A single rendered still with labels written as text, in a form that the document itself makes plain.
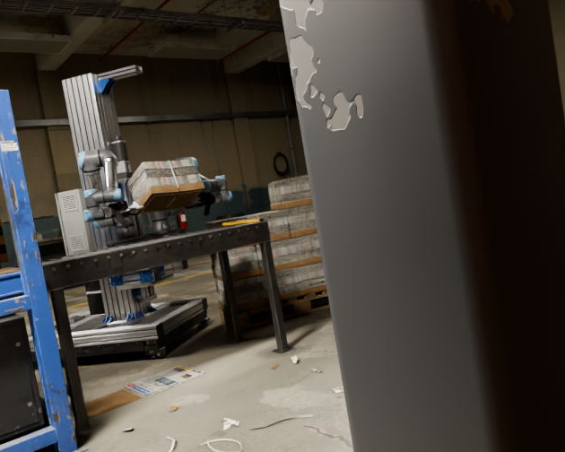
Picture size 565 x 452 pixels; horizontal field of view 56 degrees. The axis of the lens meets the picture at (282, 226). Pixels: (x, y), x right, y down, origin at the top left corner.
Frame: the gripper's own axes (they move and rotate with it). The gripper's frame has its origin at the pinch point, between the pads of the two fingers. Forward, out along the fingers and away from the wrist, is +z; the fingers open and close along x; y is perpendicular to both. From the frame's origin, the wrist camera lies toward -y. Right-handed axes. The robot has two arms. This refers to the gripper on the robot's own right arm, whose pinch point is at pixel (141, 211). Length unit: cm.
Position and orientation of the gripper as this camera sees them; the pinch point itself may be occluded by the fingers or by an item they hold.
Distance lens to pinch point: 355.5
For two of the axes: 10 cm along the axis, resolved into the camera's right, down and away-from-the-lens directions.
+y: -3.8, -8.9, 2.5
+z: 7.7, -1.6, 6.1
